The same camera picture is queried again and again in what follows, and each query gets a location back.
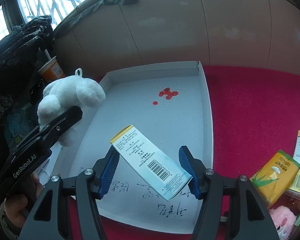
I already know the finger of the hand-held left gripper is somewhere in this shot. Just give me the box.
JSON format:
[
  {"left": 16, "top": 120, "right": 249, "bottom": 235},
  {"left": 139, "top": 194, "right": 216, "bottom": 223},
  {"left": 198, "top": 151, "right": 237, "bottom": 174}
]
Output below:
[{"left": 39, "top": 106, "right": 83, "bottom": 148}]

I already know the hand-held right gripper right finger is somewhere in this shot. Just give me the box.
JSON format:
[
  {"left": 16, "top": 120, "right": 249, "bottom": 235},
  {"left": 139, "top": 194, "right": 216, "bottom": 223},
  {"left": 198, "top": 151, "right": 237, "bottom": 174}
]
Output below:
[{"left": 178, "top": 145, "right": 280, "bottom": 240}]

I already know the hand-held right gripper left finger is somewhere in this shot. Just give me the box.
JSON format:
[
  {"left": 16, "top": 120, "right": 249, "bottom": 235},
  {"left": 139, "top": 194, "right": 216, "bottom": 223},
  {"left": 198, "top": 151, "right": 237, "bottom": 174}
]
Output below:
[{"left": 19, "top": 145, "right": 120, "bottom": 240}]

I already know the white plush toy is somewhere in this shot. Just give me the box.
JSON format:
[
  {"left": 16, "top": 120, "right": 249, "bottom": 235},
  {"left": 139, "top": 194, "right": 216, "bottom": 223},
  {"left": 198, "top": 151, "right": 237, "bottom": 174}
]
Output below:
[{"left": 37, "top": 69, "right": 107, "bottom": 147}]

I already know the white blue medicine box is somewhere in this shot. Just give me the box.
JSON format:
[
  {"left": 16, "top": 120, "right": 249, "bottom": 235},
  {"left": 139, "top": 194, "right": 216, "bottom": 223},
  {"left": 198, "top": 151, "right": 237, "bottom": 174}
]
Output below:
[{"left": 110, "top": 124, "right": 193, "bottom": 202}]

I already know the white cardboard tray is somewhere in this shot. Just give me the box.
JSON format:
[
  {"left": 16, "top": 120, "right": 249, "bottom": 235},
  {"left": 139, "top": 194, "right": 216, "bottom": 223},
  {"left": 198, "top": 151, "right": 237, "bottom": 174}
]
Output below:
[{"left": 49, "top": 60, "right": 214, "bottom": 234}]

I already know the person's left hand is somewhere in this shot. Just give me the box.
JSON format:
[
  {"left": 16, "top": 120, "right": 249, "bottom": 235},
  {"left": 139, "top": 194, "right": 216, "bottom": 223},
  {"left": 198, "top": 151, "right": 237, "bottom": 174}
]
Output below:
[{"left": 4, "top": 171, "right": 44, "bottom": 229}]

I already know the dark mouse print cloth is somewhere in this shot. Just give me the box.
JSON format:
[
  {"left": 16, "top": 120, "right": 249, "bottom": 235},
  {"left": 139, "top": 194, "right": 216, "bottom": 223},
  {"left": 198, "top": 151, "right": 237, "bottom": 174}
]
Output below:
[{"left": 2, "top": 100, "right": 40, "bottom": 150}]

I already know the orange drink cup with straw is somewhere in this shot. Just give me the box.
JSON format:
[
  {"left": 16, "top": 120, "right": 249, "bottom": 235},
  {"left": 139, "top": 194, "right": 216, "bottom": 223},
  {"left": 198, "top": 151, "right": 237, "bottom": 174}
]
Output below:
[{"left": 37, "top": 49, "right": 67, "bottom": 83}]

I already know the yellow carton box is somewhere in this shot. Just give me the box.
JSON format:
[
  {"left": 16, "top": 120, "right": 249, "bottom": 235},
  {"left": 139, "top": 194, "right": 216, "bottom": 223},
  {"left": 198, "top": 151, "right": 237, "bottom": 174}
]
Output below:
[{"left": 249, "top": 149, "right": 300, "bottom": 209}]

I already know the black plastic bag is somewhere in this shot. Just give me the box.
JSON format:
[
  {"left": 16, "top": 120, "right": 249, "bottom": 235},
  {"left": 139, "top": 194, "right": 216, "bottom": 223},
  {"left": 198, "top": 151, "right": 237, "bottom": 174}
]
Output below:
[{"left": 0, "top": 15, "right": 54, "bottom": 98}]

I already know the pink plush toy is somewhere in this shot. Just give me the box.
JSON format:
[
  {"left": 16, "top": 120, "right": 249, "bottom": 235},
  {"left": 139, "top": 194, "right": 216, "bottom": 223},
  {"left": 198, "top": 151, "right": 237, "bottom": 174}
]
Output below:
[{"left": 267, "top": 205, "right": 297, "bottom": 239}]

